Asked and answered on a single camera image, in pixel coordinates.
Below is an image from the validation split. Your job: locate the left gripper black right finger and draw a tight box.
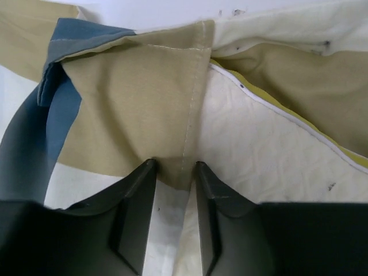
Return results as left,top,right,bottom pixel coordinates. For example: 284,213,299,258
195,162,367,275

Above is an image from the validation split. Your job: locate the cream pillow with duck patch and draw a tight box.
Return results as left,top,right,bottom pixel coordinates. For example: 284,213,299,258
183,5,368,276

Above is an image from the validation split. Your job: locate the blue beige plaid pillowcase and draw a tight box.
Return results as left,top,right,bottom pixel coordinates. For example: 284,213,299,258
0,0,368,276

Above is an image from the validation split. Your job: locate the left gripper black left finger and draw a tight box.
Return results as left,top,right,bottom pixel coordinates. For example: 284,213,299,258
1,159,157,275

